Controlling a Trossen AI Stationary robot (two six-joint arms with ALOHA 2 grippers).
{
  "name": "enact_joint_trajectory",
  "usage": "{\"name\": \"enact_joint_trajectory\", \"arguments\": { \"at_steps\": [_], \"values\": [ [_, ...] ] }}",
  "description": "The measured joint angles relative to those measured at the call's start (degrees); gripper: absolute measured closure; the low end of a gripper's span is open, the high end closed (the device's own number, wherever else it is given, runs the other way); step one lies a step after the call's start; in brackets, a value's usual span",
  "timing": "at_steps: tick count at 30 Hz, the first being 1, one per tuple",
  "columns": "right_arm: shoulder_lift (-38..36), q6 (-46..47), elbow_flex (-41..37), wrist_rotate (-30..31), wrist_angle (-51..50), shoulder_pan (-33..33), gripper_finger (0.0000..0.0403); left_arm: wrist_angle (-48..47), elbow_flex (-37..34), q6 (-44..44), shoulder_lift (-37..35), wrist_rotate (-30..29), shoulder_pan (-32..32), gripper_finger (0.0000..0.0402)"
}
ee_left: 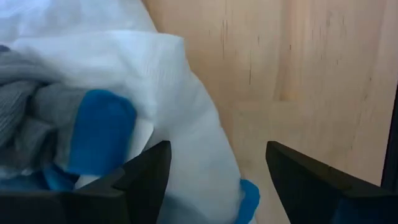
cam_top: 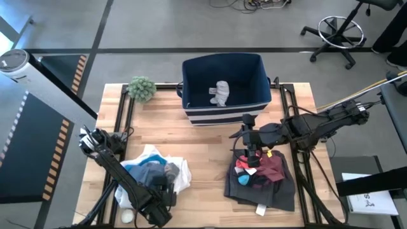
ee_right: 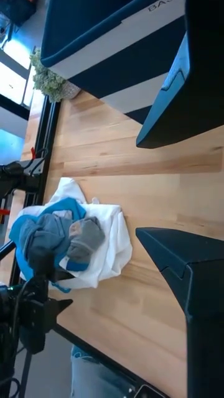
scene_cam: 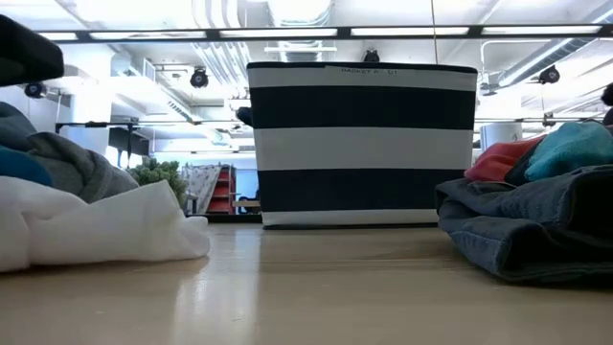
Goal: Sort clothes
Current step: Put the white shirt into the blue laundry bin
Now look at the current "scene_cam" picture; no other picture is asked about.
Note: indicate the black ceiling spotlight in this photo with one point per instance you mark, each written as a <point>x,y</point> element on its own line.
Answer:
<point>371,56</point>
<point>549,75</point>
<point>198,78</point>
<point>35,89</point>

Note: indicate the white cylinder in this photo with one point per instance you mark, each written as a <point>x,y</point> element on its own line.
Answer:
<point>500,134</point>

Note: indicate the blue cloth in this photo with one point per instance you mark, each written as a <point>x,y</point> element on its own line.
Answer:
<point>19,167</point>

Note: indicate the patterned white fabric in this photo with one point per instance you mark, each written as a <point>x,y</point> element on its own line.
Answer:
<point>200,181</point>

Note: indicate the reddish pink cloth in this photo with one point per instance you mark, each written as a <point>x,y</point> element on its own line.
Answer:
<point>498,160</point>

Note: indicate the gray cloth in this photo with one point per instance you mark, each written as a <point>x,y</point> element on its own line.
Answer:
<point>72,165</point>

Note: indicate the green plant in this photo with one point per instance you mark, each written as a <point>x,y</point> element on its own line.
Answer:
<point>160,175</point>

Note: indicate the black background table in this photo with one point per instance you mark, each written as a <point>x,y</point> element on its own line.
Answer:
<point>120,136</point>

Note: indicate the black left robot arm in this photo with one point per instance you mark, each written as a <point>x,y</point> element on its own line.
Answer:
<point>24,50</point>

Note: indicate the navy white striped fabric basket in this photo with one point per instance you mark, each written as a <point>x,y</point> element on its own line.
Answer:
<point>361,148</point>

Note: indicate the gray blue denim garment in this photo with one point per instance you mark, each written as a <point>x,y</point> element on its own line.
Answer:
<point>522,230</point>

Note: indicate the white cloth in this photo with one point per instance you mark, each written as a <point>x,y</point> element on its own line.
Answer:
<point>105,230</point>

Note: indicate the black overhead frame bar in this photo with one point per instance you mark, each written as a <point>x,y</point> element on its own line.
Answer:
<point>335,32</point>

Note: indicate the red shelf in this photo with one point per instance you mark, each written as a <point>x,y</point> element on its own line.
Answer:
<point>222,191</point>

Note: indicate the teal cloth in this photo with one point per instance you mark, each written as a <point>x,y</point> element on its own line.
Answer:
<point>570,148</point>

